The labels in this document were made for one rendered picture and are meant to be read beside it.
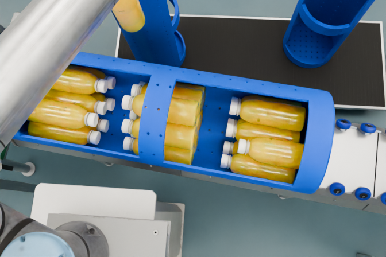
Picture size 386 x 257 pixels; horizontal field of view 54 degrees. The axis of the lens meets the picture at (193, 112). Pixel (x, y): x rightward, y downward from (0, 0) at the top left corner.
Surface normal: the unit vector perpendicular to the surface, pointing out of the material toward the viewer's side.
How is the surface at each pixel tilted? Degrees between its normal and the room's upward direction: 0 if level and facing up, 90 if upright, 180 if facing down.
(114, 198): 0
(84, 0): 49
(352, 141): 0
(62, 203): 0
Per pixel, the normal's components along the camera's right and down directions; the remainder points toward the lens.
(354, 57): -0.05, -0.25
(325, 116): 0.00, -0.49
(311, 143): -0.10, -0.02
